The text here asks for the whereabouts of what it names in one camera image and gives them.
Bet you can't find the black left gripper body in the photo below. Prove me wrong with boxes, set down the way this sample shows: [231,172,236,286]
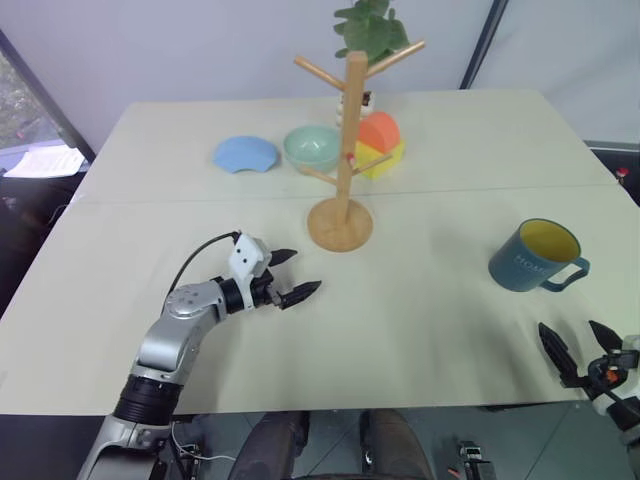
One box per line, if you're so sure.
[251,268,285,309]

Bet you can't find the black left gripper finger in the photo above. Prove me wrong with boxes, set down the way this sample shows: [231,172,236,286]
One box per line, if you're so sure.
[269,248,300,268]
[278,280,323,313]

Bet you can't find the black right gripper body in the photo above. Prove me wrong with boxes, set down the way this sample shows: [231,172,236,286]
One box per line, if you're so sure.
[562,351,635,400]

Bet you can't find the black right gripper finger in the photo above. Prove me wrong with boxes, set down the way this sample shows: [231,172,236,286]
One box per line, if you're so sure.
[588,319,624,359]
[537,322,581,386]

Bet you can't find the wooden mug tree stand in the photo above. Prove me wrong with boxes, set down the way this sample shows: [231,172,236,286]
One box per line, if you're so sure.
[293,40,427,253]

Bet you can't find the blue mug with yellow inside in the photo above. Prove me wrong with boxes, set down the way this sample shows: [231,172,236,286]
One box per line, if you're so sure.
[487,217,592,294]

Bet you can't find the light green bowl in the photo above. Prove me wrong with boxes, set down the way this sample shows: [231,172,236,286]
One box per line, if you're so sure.
[282,124,343,177]

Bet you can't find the blue curved plate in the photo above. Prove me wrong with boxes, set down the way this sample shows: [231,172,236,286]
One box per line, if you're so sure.
[213,135,279,175]

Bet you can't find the black device with white label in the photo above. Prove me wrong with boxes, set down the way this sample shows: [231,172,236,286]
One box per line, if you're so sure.
[456,439,495,480]

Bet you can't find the orange and yellow block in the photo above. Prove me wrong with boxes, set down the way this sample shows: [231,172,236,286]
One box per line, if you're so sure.
[353,110,407,181]

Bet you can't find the dark rounded shape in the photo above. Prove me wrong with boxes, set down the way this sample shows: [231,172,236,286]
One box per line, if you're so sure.
[229,410,312,480]
[359,408,437,480]

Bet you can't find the white patterned plant pot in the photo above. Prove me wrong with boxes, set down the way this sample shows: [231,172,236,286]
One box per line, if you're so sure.
[335,89,376,129]

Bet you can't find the green leafy plant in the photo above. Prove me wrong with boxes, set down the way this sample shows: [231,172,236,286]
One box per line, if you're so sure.
[333,0,412,64]

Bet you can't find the white paper sheets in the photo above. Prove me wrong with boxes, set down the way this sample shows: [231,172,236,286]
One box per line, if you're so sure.
[2,146,87,179]

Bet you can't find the dark vertical pole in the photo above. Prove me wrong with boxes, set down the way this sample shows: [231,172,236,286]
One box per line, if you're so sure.
[458,0,512,92]

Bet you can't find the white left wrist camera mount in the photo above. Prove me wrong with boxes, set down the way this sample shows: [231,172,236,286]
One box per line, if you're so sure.
[227,232,274,312]

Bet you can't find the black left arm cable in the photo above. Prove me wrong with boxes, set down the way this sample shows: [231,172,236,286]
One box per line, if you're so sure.
[168,230,244,294]

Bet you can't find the dark window frame bar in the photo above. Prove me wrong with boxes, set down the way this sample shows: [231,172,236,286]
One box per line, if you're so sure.
[0,28,97,162]

